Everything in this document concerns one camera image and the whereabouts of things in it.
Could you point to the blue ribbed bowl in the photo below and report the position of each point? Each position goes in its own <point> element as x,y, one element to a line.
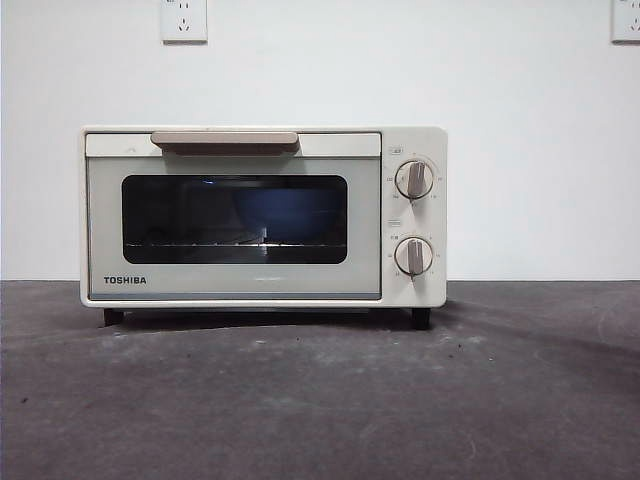
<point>285,210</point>

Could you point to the beige oven knob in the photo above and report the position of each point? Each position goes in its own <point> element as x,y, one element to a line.
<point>414,256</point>
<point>414,179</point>

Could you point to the white Toshiba toaster oven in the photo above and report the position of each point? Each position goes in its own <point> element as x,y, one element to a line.
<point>425,145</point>

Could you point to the white wall socket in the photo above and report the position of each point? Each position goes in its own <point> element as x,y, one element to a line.
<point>183,25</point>
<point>627,22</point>

